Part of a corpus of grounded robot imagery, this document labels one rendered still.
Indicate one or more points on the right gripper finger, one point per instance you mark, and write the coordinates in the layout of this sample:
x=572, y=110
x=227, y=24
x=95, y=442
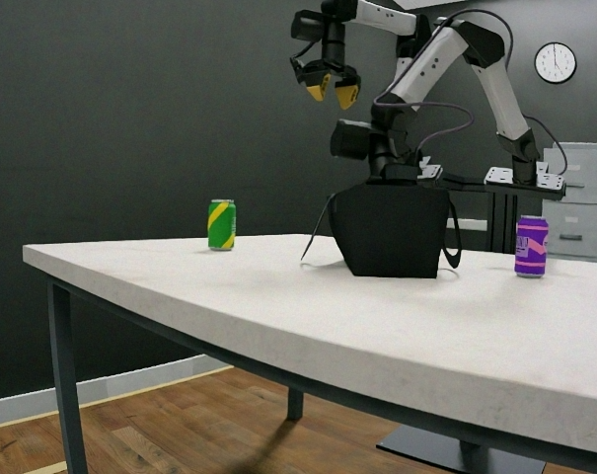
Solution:
x=346, y=95
x=317, y=92

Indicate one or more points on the purple drink can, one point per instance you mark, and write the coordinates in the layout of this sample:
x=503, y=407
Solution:
x=531, y=247

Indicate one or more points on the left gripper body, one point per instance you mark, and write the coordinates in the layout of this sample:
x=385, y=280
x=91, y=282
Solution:
x=376, y=166

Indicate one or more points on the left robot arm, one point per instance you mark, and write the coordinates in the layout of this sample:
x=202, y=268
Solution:
x=482, y=49

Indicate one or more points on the black tote bag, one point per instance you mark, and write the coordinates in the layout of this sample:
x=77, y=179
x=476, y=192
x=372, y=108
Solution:
x=391, y=230

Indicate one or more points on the green and yellow soda can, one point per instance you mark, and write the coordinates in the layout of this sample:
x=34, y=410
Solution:
x=221, y=225

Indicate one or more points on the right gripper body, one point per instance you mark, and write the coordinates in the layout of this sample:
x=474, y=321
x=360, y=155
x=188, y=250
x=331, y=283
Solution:
x=335, y=63

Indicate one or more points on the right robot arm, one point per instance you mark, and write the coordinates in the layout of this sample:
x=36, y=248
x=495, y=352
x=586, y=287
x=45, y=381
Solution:
x=314, y=26

